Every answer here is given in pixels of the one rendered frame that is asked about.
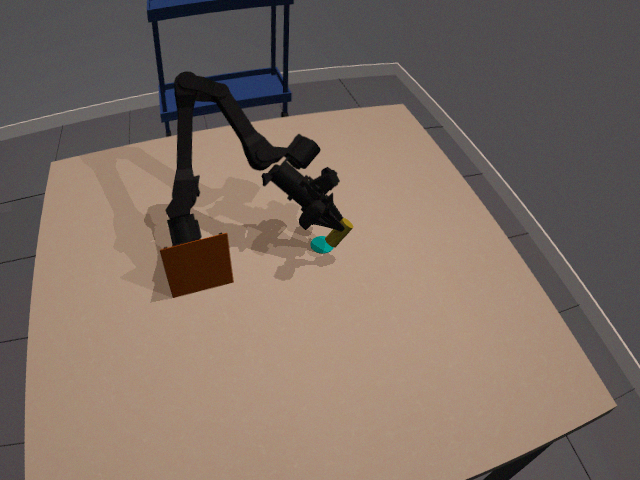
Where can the yellow tall cylinder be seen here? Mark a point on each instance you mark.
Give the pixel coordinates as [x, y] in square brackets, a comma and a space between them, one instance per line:
[335, 236]

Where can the cyan circle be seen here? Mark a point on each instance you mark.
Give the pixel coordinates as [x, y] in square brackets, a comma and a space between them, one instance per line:
[319, 245]

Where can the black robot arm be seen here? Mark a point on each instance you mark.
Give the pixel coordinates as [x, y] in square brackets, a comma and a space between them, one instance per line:
[183, 228]

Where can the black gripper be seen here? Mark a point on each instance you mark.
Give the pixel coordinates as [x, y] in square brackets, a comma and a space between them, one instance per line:
[321, 211]

